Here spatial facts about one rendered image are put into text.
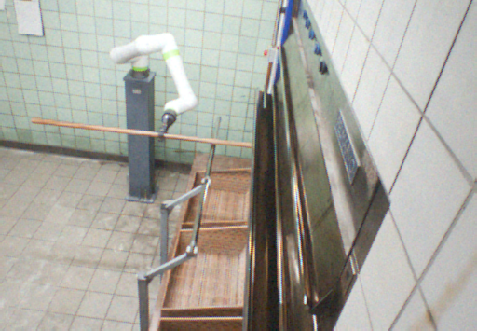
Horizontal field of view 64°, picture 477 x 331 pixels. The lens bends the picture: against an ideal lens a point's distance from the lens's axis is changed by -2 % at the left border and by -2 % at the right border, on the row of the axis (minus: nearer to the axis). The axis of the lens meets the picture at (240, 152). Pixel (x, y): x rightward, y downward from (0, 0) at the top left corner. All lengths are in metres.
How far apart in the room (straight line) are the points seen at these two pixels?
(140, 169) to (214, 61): 1.15
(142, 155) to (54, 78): 1.15
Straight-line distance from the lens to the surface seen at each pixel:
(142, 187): 3.63
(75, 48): 3.76
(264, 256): 1.41
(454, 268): 0.47
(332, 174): 0.99
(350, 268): 0.77
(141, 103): 3.15
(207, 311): 2.04
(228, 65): 3.46
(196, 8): 3.35
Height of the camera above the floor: 2.45
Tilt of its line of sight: 34 degrees down
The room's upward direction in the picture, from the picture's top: 8 degrees clockwise
